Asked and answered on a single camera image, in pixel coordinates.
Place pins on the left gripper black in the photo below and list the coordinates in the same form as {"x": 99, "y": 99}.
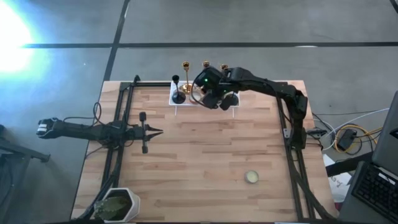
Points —
{"x": 143, "y": 133}

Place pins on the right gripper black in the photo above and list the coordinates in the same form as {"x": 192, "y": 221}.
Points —
{"x": 211, "y": 101}

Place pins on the gold candlestick holder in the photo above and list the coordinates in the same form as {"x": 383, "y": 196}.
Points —
{"x": 187, "y": 89}
{"x": 206, "y": 64}
{"x": 224, "y": 66}

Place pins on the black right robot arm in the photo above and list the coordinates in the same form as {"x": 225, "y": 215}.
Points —
{"x": 267, "y": 87}

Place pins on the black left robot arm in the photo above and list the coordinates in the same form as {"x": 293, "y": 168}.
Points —
{"x": 77, "y": 132}

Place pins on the small candle tin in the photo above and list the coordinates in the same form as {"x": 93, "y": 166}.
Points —
{"x": 251, "y": 176}

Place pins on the white hexagonal planter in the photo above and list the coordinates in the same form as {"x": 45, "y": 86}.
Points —
{"x": 134, "y": 202}

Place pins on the green potted plant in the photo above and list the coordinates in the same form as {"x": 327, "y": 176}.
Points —
{"x": 112, "y": 207}

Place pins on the black metal stand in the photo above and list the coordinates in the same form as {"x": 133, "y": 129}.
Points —
{"x": 28, "y": 153}

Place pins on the black power adapter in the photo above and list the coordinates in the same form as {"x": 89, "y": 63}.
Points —
{"x": 347, "y": 140}

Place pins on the black desk leg bar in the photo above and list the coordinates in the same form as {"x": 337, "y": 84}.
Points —
{"x": 345, "y": 166}

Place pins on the white paper sheet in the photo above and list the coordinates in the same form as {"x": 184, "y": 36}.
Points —
{"x": 337, "y": 186}

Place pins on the grey laptop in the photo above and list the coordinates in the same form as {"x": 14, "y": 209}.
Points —
{"x": 376, "y": 189}

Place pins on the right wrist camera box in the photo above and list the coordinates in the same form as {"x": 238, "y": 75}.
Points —
{"x": 208, "y": 77}

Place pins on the black aluminium table frame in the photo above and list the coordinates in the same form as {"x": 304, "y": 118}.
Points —
{"x": 152, "y": 84}

